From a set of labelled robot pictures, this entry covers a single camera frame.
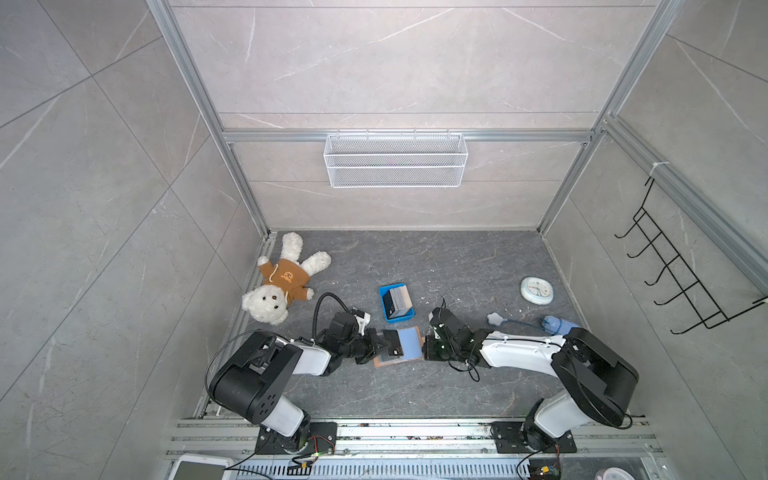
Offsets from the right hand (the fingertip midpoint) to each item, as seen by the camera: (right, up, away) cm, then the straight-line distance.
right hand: (421, 347), depth 89 cm
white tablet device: (-52, -20, -23) cm, 60 cm away
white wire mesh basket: (-9, +61, +12) cm, 63 cm away
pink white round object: (+42, -22, -22) cm, 52 cm away
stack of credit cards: (-7, +13, +4) cm, 16 cm away
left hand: (-9, +3, -2) cm, 9 cm away
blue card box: (-3, +9, +4) cm, 11 cm away
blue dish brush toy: (+40, +7, 0) cm, 40 cm away
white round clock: (+40, +16, +9) cm, 44 cm away
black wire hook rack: (+54, +17, -31) cm, 65 cm away
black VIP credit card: (-9, +2, -1) cm, 9 cm away
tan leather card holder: (-3, 0, -1) cm, 3 cm away
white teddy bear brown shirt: (-44, +20, +6) cm, 48 cm away
